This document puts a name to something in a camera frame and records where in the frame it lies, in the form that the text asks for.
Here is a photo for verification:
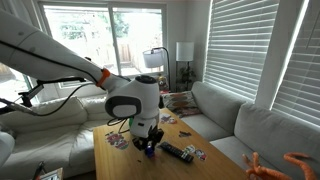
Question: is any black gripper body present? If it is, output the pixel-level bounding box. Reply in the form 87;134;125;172
146;127;165;145

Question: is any small stuffed toy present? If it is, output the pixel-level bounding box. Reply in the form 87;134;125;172
155;74;169;91

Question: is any orange rubber tentacle toy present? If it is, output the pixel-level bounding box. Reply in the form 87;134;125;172
242;151;318;180

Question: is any white red cartoon sticker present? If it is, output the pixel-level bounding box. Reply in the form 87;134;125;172
159;113;178;125

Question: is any black remote control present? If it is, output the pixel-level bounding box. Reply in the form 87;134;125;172
159;141;195;164

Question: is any large red green sticker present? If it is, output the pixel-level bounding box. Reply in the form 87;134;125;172
104;130;130;151

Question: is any small dark sticker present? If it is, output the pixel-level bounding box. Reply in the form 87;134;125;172
178;130;193;138

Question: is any white green striped sticker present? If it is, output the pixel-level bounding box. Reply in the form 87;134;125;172
182;144;197;155

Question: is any orange brown patterned cushion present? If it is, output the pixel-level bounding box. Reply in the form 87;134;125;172
162;90;203;119

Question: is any red white character sticker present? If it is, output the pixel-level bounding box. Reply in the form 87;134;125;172
194;148;208;162

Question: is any green potted plant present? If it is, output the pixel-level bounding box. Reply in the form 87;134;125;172
176;64;197;92

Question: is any arc floor lamp white shade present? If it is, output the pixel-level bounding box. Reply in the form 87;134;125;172
142;46;172;93

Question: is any floor lamp cylindrical white shade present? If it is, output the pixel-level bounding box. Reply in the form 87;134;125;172
175;41;195;93

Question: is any white leather sofa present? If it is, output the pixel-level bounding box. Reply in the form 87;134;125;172
0;94;134;179

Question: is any white framed sliding window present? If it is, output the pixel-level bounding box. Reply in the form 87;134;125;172
36;0;168;88

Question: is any grey fabric sofa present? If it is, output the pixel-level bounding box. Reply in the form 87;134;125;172
179;80;320;180

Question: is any wide white window blind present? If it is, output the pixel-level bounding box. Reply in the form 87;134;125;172
203;0;280;103

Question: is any narrow white window blind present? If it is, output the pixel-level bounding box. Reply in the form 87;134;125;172
271;0;320;128

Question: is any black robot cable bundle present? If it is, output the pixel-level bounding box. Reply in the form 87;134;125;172
0;81;132;135

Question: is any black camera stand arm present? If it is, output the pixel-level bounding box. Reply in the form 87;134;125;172
0;76;87;116

